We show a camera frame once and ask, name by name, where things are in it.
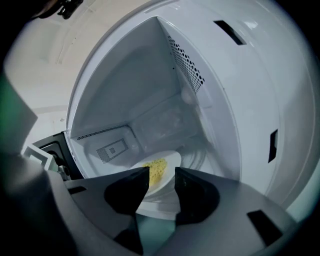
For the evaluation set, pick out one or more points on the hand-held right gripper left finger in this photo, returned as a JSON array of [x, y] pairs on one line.
[[127, 195]]

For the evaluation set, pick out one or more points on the yellow noodles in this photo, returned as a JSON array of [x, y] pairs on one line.
[[157, 170]]

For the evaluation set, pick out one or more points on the white microwave oven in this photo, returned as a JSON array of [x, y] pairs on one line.
[[250, 100]]

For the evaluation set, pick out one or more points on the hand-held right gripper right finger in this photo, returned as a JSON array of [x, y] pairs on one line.
[[197, 197]]

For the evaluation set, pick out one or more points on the black head camera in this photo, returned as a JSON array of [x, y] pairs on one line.
[[68, 8]]

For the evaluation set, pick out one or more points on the white plate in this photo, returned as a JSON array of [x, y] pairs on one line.
[[172, 162]]

